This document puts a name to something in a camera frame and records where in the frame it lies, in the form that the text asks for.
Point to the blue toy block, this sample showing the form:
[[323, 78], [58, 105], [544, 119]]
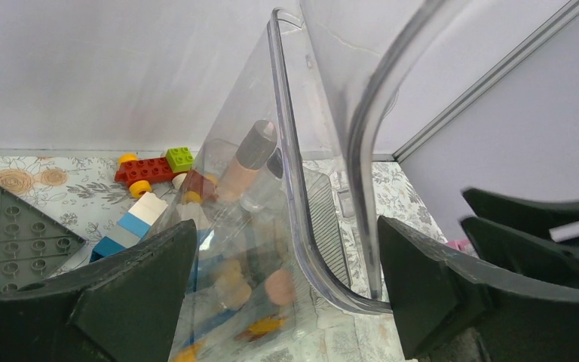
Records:
[[131, 228]]

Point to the clear acrylic organizer box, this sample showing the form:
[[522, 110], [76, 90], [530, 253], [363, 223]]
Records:
[[326, 75]]

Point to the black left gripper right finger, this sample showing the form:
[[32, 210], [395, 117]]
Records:
[[437, 294]]

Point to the dark grey building plate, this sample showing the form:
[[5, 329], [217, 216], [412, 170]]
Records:
[[32, 244]]

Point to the beige makeup sponge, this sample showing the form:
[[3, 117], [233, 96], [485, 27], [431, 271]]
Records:
[[232, 290]]

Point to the beige foundation tube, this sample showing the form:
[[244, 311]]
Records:
[[252, 153]]

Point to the orange round sponge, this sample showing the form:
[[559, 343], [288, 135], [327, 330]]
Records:
[[280, 288]]

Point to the red yellow toy piece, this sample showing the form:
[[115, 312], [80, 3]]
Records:
[[175, 167]]

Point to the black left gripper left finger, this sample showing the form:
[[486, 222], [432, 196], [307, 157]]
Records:
[[124, 307]]

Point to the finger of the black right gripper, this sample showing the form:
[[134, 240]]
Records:
[[532, 217], [523, 253]]

